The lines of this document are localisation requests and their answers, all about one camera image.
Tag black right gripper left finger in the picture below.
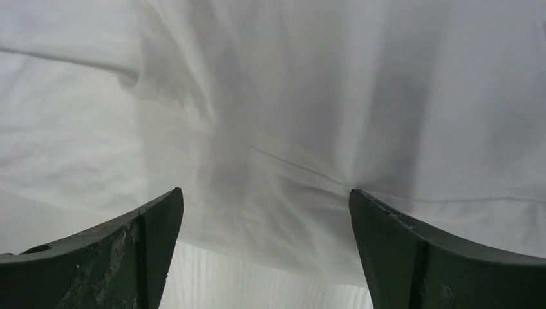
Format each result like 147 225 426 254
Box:
1 188 184 308

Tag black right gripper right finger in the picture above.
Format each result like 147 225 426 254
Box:
349 189 545 309

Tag white t shirt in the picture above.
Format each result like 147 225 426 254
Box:
1 1 545 285

